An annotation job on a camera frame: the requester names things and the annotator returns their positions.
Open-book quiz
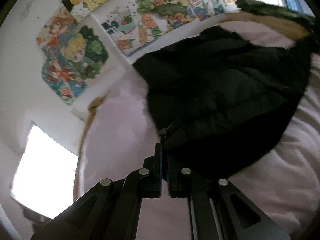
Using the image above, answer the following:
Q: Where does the citrus fruit drawing poster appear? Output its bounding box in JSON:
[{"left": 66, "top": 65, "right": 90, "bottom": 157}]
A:
[{"left": 93, "top": 0, "right": 168, "bottom": 56}]

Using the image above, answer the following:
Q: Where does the black garment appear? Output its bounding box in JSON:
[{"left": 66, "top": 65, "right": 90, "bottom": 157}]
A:
[{"left": 133, "top": 26, "right": 318, "bottom": 180}]

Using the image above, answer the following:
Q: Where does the bright window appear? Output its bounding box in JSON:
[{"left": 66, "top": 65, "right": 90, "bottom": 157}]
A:
[{"left": 11, "top": 125, "right": 78, "bottom": 218}]

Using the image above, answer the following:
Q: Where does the green hill landscape poster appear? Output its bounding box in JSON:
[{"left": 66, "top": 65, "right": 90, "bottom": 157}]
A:
[{"left": 137, "top": 0, "right": 195, "bottom": 30}]

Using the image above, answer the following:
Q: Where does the pale pink bed sheet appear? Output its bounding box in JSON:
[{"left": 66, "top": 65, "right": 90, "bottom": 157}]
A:
[{"left": 74, "top": 22, "right": 319, "bottom": 239}]

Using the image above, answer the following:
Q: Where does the green foliage cartoon poster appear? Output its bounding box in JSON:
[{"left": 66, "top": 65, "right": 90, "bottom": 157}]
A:
[{"left": 36, "top": 6, "right": 125, "bottom": 106}]

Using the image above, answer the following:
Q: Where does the dark green cloth on frame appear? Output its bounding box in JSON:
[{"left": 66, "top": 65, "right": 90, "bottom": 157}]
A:
[{"left": 235, "top": 0, "right": 317, "bottom": 32}]

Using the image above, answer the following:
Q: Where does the wooden bed frame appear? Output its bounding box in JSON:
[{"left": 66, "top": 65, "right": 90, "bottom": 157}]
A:
[{"left": 72, "top": 94, "right": 110, "bottom": 201}]

